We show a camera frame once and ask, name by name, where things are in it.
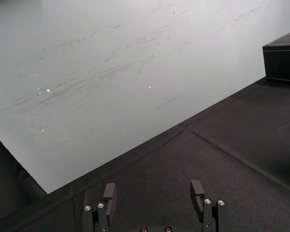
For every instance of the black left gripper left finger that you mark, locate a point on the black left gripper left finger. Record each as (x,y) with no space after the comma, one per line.
(109,200)

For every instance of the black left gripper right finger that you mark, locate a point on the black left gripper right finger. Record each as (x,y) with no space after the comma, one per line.
(200,200)

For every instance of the black table cloth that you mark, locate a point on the black table cloth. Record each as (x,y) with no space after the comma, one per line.
(183,174)

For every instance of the black leather tissue box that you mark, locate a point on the black leather tissue box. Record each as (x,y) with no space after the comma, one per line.
(283,60)

